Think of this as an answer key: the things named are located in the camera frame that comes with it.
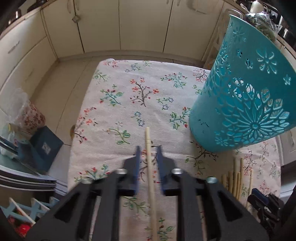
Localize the floral white tablecloth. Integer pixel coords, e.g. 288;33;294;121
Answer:
68;59;281;240

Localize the blue box on floor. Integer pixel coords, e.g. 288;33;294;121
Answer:
22;126;64;173

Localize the teal perforated plastic basket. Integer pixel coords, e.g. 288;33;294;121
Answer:
189;15;295;152

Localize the floral trash bin with bag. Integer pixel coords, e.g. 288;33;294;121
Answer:
8;88;46;135

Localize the white storage rack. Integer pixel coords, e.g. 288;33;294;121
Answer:
203;8;244;70

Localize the green vegetables plastic bag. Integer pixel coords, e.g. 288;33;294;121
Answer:
244;11;280;42

